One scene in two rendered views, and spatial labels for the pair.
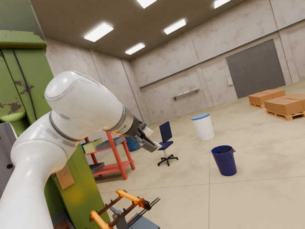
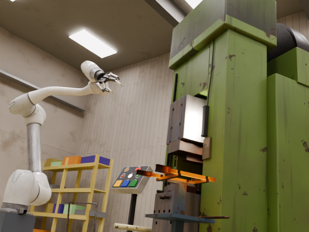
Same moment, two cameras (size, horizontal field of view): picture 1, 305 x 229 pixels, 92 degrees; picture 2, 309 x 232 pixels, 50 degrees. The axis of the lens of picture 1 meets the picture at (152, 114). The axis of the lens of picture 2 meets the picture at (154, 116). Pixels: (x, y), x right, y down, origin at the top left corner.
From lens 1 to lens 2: 248 cm
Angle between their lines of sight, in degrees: 107
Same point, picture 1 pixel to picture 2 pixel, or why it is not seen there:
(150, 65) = not seen: outside the picture
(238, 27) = not seen: outside the picture
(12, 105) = (203, 84)
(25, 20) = (219, 10)
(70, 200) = (204, 173)
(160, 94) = not seen: outside the picture
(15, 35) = (211, 27)
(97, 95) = (82, 66)
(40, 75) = (220, 55)
